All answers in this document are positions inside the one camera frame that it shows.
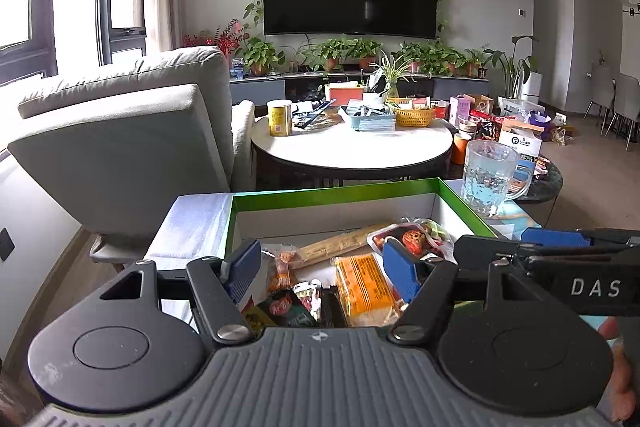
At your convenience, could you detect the dark tv cabinet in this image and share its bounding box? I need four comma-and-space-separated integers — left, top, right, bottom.
230, 72, 489, 106

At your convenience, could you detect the grey dining chair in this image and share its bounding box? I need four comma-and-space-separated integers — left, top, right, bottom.
605, 72, 640, 150

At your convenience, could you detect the round white coffee table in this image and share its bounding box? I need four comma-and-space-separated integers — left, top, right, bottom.
252, 117, 452, 181

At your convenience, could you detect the beige stick snack packet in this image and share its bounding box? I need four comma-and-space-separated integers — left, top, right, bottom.
290, 221, 392, 269

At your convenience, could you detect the red black candy packet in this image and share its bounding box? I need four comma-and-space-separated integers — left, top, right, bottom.
257, 289, 318, 327

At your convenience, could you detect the yellow woven basket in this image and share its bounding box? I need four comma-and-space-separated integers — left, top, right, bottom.
386, 98, 434, 128

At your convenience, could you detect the clear tray red snack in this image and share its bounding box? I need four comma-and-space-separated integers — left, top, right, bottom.
367, 218, 454, 258

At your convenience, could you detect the orange jar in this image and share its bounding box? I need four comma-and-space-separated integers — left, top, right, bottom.
451, 131, 473, 166

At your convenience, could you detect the clear glass pitcher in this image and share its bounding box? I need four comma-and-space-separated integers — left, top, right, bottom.
461, 140, 534, 218

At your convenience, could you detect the tall leafy floor plant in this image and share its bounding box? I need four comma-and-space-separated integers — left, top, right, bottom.
482, 35, 537, 98

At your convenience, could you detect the grey sofa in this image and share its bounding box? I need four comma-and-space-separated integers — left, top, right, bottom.
8, 46, 255, 265

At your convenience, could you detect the orange snack packet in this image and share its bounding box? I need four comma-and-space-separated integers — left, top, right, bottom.
333, 254, 398, 327

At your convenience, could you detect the red flower plant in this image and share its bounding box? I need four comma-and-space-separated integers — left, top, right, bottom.
182, 18, 250, 66

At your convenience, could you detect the spider plant in vase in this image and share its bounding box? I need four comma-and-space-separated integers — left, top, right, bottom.
367, 50, 411, 101

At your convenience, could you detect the green cardboard box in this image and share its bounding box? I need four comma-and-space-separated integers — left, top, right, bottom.
224, 178, 496, 254

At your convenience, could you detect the blue plastic basket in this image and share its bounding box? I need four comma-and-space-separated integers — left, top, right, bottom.
338, 106, 396, 132

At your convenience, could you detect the person right hand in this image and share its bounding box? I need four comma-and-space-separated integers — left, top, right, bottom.
598, 317, 638, 423

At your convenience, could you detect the white cardboard box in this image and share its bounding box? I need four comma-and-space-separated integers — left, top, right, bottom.
498, 118, 544, 157

